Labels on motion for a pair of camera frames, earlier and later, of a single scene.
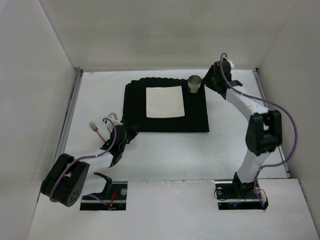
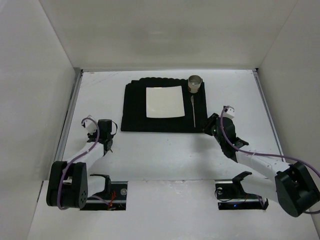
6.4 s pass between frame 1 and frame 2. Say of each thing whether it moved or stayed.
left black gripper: moved
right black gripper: moved
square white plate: stayed
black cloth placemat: stayed
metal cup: stayed
